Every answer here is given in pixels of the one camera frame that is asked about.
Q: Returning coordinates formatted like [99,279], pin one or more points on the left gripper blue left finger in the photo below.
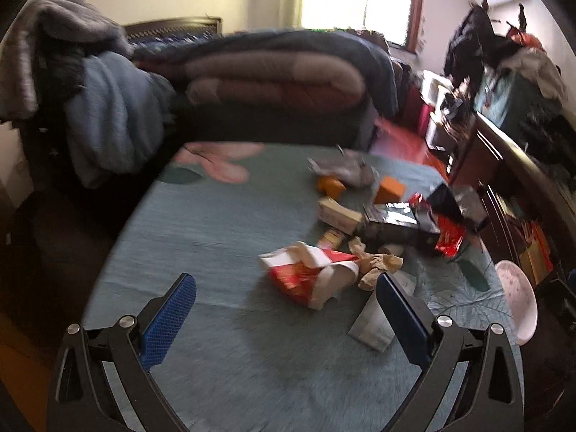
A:
[81,398]

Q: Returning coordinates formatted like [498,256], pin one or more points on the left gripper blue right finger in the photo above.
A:
[489,396]

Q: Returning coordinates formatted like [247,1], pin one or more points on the white paper wrapper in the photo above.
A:
[371,327]

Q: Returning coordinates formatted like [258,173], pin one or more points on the brown paper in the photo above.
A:
[372,265]

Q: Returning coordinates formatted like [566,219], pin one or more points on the black red snack packet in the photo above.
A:
[437,224]

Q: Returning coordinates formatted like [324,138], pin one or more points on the red white bag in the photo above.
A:
[310,275]

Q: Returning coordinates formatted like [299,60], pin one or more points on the beige small carton box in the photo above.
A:
[335,215]

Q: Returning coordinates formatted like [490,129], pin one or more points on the orange foam cube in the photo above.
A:
[390,190]
[331,187]

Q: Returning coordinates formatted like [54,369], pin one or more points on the grey paper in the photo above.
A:
[348,167]

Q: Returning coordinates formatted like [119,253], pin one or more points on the pink floral trash bin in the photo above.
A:
[521,299]

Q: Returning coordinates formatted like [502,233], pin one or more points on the green floral table cloth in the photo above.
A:
[247,357]

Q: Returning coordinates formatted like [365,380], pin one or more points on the dark wooden cabinet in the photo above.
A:
[515,192]

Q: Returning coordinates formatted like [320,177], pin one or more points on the grey blue clothes pile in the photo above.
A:
[67,77]

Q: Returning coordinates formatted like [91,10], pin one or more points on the hanging dark clothes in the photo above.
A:
[473,46]

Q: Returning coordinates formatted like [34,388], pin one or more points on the folded quilt pile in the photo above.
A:
[311,71]

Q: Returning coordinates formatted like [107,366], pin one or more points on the dark wooden bed headboard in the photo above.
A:
[177,26]

